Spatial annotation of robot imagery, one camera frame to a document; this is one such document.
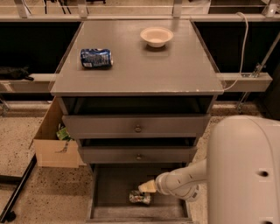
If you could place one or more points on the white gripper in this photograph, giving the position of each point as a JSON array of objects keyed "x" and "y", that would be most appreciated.
[{"x": 164, "y": 183}]

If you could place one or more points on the green 7up can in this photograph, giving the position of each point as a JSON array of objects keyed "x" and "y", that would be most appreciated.
[{"x": 139, "y": 197}]

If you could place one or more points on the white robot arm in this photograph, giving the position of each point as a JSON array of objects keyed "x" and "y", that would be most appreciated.
[{"x": 241, "y": 170}]

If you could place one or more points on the grey bottom drawer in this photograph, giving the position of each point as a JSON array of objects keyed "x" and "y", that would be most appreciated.
[{"x": 110, "y": 203}]

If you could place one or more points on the grey drawer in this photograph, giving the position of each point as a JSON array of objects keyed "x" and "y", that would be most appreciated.
[
  {"x": 110, "y": 203},
  {"x": 133, "y": 155},
  {"x": 135, "y": 126}
]

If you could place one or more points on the grey middle drawer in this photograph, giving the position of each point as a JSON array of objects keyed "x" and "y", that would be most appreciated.
[{"x": 133, "y": 155}]

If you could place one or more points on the grey top drawer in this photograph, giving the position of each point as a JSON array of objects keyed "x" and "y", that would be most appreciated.
[{"x": 135, "y": 126}]

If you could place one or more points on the grey drawer cabinet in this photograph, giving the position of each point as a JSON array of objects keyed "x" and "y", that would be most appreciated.
[{"x": 175, "y": 79}]

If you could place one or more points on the blue pepsi can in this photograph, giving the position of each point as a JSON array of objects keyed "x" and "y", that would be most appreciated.
[{"x": 94, "y": 58}]

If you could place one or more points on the green snack bag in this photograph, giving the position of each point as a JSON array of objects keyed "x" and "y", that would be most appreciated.
[{"x": 62, "y": 133}]

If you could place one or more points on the cardboard box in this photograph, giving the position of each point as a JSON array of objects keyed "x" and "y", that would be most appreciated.
[{"x": 49, "y": 149}]

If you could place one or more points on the black floor stand bar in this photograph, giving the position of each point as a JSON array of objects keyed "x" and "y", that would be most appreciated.
[{"x": 19, "y": 182}]

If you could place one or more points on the white paper bowl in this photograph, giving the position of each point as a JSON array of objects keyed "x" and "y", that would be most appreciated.
[{"x": 156, "y": 36}]

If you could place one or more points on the metal diagonal brace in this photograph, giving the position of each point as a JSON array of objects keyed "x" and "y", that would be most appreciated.
[{"x": 259, "y": 66}]

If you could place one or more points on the black object on rail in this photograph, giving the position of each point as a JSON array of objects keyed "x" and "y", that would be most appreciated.
[{"x": 14, "y": 73}]

